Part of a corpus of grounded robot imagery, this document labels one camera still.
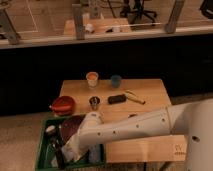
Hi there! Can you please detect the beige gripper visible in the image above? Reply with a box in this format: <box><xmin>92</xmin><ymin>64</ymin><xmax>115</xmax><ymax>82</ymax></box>
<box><xmin>62</xmin><ymin>146</ymin><xmax>83</xmax><ymax>162</ymax></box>

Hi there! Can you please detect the grey towel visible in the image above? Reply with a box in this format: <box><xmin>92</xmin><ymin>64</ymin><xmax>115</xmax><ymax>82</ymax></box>
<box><xmin>51</xmin><ymin>156</ymin><xmax>58</xmax><ymax>167</ymax></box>

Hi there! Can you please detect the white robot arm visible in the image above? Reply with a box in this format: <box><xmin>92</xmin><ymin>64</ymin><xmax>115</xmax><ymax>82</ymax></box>
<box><xmin>65</xmin><ymin>99</ymin><xmax>213</xmax><ymax>171</ymax></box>

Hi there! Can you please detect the purple bowl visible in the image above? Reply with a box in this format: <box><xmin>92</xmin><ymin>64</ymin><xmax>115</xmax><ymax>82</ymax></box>
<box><xmin>60</xmin><ymin>115</ymin><xmax>84</xmax><ymax>143</ymax></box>

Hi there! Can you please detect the red bowl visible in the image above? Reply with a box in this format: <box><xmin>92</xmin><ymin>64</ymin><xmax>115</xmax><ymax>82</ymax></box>
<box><xmin>49</xmin><ymin>96</ymin><xmax>76</xmax><ymax>116</ymax></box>

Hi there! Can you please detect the green plastic bin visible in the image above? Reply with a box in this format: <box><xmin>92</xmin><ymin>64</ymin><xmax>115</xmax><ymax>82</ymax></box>
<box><xmin>35</xmin><ymin>116</ymin><xmax>106</xmax><ymax>171</ymax></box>

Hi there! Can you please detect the blue-grey sponge cloth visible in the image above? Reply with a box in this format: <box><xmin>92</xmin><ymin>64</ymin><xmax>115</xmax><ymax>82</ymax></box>
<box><xmin>88</xmin><ymin>145</ymin><xmax>101</xmax><ymax>164</ymax></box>

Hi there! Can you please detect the small metal cup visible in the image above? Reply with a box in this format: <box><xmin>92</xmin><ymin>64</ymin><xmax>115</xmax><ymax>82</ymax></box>
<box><xmin>89</xmin><ymin>96</ymin><xmax>100</xmax><ymax>110</ymax></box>

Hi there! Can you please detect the orange white cup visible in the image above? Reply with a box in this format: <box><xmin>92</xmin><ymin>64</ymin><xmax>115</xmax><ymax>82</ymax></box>
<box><xmin>86</xmin><ymin>72</ymin><xmax>99</xmax><ymax>88</ymax></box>

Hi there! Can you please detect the blue cup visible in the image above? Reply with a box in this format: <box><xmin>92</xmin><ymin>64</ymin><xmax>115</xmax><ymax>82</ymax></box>
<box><xmin>110</xmin><ymin>75</ymin><xmax>122</xmax><ymax>88</ymax></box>

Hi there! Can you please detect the background wooden table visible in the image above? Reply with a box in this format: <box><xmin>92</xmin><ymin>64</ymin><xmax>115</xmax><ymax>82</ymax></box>
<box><xmin>64</xmin><ymin>18</ymin><xmax>131</xmax><ymax>36</ymax></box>

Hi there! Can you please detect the black office chair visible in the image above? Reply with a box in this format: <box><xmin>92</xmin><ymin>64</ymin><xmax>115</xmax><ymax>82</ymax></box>
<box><xmin>120</xmin><ymin>0</ymin><xmax>157</xmax><ymax>24</ymax></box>

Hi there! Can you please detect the black handled dish brush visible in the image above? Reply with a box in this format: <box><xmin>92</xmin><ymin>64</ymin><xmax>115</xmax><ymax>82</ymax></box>
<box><xmin>45</xmin><ymin>125</ymin><xmax>65</xmax><ymax>170</ymax></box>

